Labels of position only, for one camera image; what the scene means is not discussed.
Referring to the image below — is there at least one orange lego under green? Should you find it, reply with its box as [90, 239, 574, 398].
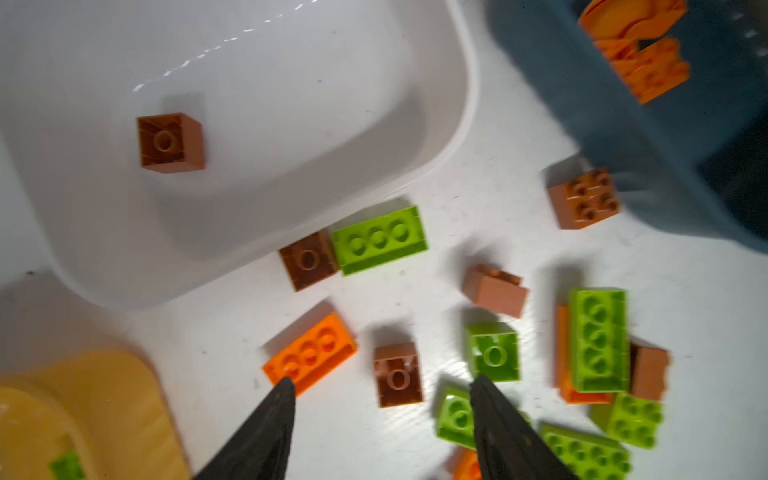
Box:
[554, 304, 613, 405]

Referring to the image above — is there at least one orange 2x3 lego brick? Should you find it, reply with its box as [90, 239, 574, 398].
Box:
[262, 311, 358, 397]

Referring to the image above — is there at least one orange 2x4 lego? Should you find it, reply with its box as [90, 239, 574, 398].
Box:
[593, 37, 691, 104]
[453, 449, 482, 480]

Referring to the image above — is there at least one yellow plastic bin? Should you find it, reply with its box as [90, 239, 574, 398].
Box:
[1, 350, 192, 479]

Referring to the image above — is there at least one white plastic bin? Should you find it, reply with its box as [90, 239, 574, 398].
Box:
[1, 1, 479, 309]

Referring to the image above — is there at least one brown 2x2 lego studs up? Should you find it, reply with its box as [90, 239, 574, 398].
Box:
[547, 168, 621, 230]

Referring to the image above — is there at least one green 2x3 lego top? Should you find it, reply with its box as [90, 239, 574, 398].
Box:
[331, 206, 428, 276]

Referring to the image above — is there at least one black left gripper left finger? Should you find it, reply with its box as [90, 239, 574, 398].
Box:
[194, 378, 296, 480]

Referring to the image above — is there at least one orange curved lego piece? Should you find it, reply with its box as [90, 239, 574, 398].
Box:
[578, 0, 688, 40]

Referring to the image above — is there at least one brown 2x2 lego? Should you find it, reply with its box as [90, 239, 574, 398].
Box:
[374, 342, 423, 408]
[278, 229, 339, 292]
[462, 264, 529, 319]

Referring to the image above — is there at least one teal plastic bin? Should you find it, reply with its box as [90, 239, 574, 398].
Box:
[486, 1, 767, 253]

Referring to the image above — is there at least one green 2x3 lego on orange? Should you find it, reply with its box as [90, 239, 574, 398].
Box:
[569, 288, 630, 393]

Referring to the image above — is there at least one green 2x2 lego centre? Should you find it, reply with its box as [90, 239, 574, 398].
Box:
[464, 322, 521, 383]

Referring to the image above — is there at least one brown 2x2 lego top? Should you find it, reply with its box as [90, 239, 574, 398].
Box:
[278, 229, 339, 292]

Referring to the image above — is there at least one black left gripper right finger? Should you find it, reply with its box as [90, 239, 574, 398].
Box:
[470, 375, 577, 480]

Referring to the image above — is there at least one green 2x2 lego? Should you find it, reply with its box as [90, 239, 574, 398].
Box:
[464, 322, 521, 383]
[589, 392, 664, 450]

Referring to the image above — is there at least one green 2x2 lego bottom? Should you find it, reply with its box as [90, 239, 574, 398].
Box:
[589, 392, 664, 450]

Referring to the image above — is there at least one green 2x4 lego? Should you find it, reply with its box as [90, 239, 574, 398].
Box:
[435, 385, 532, 451]
[48, 450, 87, 480]
[539, 423, 633, 480]

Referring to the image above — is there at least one green 2x4 lego bottom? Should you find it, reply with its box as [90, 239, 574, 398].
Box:
[539, 423, 633, 480]

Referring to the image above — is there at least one brown 2x2 lego on side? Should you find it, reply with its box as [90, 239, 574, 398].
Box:
[462, 264, 529, 319]

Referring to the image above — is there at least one orange 2x4 lego bottom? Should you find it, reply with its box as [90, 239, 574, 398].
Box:
[453, 449, 482, 480]

